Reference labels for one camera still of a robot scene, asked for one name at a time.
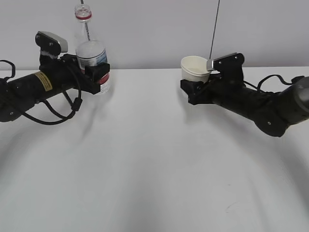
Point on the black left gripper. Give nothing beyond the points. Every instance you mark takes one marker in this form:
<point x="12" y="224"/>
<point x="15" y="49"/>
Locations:
<point x="90" y="80"/>

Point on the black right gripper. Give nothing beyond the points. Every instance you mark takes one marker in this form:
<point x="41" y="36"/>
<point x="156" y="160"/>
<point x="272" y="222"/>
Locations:
<point x="205" y="93"/>

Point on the white paper cup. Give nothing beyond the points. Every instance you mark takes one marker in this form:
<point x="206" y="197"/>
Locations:
<point x="194" y="68"/>

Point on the clear red-label water bottle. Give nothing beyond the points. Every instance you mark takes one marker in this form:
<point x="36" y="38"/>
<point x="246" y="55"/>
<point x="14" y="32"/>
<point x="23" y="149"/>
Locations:
<point x="89" y="47"/>

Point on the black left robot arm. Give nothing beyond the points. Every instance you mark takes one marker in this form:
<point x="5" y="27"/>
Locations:
<point x="55" y="76"/>

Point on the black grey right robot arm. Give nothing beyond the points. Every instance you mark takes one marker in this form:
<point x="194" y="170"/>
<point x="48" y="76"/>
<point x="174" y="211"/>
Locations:
<point x="272" y="112"/>

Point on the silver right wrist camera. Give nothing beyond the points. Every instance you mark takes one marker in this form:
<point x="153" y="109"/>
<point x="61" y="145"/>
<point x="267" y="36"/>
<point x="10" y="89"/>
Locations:
<point x="229" y="66"/>

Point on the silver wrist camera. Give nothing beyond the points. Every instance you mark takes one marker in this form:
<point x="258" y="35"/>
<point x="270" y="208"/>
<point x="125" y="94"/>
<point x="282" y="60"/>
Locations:
<point x="229" y="66"/>
<point x="51" y="43"/>

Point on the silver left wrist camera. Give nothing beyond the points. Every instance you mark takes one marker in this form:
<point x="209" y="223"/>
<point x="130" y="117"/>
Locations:
<point x="51" y="43"/>

